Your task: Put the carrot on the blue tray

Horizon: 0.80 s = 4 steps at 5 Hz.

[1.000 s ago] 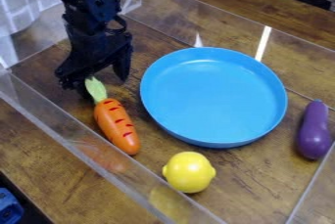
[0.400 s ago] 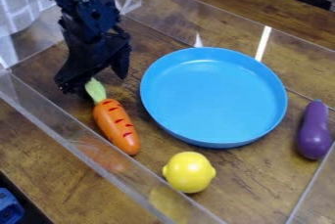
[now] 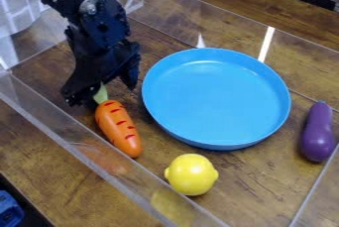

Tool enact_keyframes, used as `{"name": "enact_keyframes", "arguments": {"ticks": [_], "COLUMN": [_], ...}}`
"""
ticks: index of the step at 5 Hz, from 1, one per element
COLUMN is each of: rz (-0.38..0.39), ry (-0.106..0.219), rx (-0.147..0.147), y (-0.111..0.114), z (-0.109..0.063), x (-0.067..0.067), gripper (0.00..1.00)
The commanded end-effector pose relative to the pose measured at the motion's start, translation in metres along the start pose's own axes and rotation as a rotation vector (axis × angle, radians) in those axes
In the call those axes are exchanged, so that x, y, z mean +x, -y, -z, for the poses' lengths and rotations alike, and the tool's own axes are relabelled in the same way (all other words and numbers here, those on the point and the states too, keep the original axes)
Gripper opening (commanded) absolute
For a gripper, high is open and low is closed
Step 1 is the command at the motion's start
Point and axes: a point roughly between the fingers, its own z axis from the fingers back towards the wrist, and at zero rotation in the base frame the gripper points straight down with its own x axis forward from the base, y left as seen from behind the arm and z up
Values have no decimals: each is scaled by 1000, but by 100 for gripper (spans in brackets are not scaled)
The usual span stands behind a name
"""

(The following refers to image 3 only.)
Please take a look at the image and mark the yellow toy lemon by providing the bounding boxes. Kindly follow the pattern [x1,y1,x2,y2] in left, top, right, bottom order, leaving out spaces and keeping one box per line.
[165,154,219,196]

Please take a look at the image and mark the blue object at corner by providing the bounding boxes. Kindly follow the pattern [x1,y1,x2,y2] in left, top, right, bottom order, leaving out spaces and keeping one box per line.
[0,190,26,227]

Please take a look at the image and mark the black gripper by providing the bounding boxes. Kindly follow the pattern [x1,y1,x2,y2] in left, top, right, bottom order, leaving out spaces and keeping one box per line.
[62,0,141,107]

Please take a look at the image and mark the orange toy carrot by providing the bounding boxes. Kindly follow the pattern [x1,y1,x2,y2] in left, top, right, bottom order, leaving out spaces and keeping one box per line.
[94,85,143,159]

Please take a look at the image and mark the purple toy eggplant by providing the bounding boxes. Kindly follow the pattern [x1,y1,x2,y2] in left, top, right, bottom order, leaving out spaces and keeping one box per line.
[301,101,337,163]

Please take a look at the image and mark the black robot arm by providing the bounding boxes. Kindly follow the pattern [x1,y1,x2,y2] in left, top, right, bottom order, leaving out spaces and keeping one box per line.
[42,0,141,109]

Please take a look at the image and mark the clear acrylic enclosure wall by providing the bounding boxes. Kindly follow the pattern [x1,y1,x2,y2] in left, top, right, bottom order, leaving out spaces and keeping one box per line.
[0,0,339,227]

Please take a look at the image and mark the blue round tray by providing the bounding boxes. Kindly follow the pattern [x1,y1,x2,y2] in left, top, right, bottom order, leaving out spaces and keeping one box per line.
[142,48,291,151]

